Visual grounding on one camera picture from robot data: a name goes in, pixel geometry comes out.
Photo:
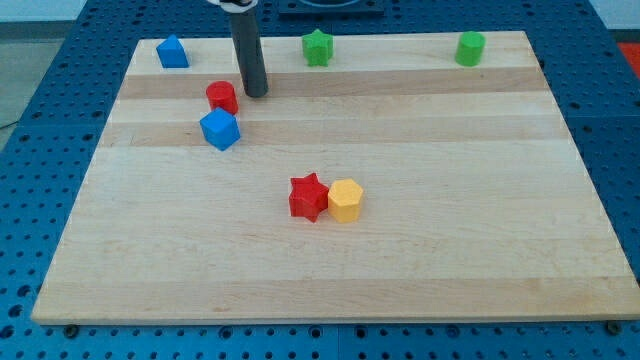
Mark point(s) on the yellow hexagon block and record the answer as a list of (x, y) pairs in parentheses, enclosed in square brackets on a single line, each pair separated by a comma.
[(345, 200)]

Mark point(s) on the light wooden board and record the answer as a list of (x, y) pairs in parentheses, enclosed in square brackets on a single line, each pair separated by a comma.
[(477, 206)]

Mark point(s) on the blue cube block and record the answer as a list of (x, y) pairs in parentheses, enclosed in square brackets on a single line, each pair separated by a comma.
[(220, 129)]

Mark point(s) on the white robot wrist flange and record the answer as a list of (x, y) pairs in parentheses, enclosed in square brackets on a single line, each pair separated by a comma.
[(235, 6)]

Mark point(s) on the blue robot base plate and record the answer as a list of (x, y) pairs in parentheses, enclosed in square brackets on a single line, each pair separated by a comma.
[(330, 7)]

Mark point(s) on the green star block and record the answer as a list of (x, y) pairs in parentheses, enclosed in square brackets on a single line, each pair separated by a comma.
[(317, 48)]

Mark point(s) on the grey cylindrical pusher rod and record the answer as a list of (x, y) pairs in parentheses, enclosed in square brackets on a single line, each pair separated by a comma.
[(247, 44)]

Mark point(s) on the red cylinder block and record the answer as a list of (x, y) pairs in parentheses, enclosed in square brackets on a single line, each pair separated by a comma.
[(221, 94)]

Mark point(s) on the blue triangular prism block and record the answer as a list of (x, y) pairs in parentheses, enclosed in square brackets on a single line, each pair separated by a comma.
[(171, 53)]

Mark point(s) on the red star block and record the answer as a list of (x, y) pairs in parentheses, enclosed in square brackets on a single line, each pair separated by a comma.
[(308, 197)]

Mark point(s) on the green cylinder block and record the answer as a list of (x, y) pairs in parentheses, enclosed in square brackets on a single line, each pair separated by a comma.
[(470, 48)]

